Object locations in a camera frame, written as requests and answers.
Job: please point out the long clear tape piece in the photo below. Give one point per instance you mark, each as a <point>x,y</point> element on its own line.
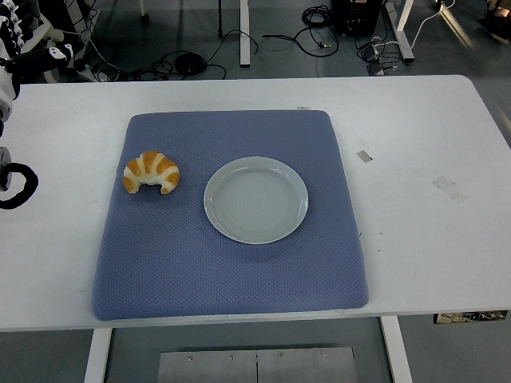
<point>450,190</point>

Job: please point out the person's foot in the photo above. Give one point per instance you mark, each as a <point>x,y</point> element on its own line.
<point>497,22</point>

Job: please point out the small grey tape piece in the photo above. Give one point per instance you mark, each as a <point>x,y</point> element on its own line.
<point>364,156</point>

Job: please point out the black round floor puck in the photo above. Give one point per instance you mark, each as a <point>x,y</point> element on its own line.
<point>189,64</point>

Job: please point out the grey floor pedal box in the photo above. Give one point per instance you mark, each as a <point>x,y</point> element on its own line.
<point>375,68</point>

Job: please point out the white equipment stand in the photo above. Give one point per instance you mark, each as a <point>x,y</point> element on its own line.
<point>84,32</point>

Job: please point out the white background desk leg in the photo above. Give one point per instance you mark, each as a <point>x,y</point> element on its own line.
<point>404,36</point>
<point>244,36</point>

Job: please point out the blue quilted table mat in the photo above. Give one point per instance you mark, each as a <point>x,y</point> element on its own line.
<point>179,263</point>

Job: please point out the grey metal plate with screws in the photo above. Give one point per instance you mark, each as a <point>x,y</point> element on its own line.
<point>223,367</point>

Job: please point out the golden croissant bread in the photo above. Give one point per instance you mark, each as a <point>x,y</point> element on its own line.
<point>153,165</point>

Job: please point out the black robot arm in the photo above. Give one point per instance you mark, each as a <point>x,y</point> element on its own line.
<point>34,184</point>

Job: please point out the black equipment box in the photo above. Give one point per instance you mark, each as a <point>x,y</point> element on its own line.
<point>355,16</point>

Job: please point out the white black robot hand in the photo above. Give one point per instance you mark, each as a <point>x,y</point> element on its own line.
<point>8,93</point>

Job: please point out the round grey ceramic plate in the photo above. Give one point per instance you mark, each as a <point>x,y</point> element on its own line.
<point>255,203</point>

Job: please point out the white table leg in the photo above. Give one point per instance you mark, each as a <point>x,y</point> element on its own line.
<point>97,355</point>
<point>397,351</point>

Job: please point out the white office chair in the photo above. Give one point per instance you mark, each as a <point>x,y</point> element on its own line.
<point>44,31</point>

